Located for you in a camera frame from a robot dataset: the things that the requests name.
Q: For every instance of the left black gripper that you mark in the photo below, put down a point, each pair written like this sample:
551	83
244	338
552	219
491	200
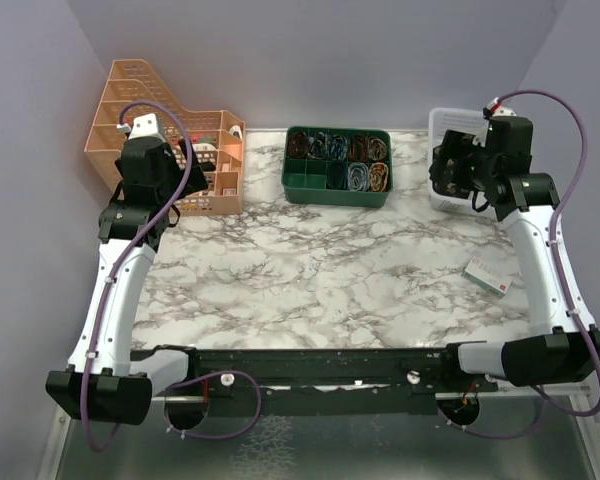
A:
196	179

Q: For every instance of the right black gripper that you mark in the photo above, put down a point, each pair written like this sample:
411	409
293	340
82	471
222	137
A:
457	146

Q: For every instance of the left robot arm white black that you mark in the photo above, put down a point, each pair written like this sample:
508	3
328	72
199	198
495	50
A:
101	381

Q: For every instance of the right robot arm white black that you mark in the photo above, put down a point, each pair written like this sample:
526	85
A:
563	332

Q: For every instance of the white plastic basket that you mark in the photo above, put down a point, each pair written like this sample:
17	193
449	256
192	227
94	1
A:
466	121

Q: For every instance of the small white red box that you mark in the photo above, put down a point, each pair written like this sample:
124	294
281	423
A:
487	277

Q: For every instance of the green compartment tray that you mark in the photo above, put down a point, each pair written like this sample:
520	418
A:
337	166

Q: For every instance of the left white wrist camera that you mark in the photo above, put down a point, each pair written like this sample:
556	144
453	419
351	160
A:
148	125

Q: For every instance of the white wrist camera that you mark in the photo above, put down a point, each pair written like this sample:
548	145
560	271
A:
148	125
496	108

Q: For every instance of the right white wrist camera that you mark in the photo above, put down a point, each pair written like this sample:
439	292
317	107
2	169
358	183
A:
496	108

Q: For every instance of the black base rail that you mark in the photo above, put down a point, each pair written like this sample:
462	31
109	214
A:
319	382

